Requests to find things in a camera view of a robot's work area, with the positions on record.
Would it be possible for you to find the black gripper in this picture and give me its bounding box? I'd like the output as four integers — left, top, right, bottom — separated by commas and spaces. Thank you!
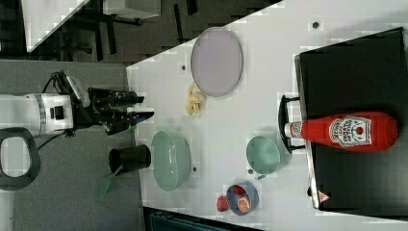
73, 88, 154, 131

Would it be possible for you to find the red plush ketchup bottle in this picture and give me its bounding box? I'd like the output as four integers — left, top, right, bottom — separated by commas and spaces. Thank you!
284, 112, 398, 153

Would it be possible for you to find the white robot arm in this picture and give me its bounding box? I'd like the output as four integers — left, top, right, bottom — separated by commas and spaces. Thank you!
1, 88, 154, 137

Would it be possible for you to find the black toaster oven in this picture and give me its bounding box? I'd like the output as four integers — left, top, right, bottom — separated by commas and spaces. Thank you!
294, 27, 408, 220

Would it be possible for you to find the black cup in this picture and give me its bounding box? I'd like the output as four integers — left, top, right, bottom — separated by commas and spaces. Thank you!
109, 144, 151, 173

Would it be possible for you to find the large green bowl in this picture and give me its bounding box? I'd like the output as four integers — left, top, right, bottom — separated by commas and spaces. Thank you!
152, 131, 191, 193

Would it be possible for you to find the yellow banana toy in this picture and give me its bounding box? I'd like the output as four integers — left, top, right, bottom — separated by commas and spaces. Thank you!
185, 83, 206, 116

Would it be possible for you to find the green spatula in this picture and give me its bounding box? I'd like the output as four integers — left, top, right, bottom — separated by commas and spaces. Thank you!
94, 166, 122, 201

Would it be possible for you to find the grey oval plate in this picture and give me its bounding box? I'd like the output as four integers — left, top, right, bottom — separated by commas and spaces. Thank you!
191, 27, 242, 97

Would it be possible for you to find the dark blue crate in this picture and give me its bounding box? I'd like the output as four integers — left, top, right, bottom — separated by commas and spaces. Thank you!
142, 206, 262, 231

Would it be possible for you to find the red toy strawberry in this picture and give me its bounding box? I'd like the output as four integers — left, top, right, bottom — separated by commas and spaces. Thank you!
217, 195, 229, 212

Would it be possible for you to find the blue bowl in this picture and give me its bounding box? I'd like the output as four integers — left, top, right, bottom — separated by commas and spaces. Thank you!
226, 183, 259, 216

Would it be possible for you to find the red toy in bowl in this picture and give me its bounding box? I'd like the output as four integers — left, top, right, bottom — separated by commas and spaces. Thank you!
233, 185, 245, 195

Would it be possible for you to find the small green mug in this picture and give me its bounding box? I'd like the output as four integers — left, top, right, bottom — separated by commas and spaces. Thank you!
245, 133, 292, 180

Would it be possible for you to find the orange slice toy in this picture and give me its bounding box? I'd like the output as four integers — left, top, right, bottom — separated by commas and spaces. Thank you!
237, 195, 250, 214

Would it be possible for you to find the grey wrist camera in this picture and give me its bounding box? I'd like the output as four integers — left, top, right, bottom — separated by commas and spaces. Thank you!
66, 76, 90, 108

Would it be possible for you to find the black cable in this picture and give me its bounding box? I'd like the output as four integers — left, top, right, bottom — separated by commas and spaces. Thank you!
37, 70, 76, 152

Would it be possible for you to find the black oven door handle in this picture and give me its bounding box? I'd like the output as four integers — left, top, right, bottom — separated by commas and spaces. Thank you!
278, 95, 305, 154

